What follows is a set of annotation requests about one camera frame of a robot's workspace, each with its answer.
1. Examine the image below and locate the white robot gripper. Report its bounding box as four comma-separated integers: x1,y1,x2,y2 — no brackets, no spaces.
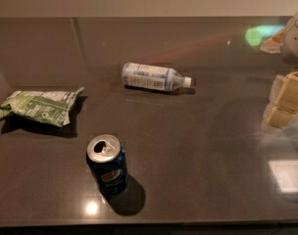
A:
261,11,298,133

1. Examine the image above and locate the blue plastic water bottle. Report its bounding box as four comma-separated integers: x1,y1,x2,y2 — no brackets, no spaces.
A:
122,63,192,92

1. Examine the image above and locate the blue pepsi can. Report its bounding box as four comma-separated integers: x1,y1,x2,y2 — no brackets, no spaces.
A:
86,134,128,196

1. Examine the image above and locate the green chip bag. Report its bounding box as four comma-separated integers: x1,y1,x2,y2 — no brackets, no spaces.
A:
0,87,84,127

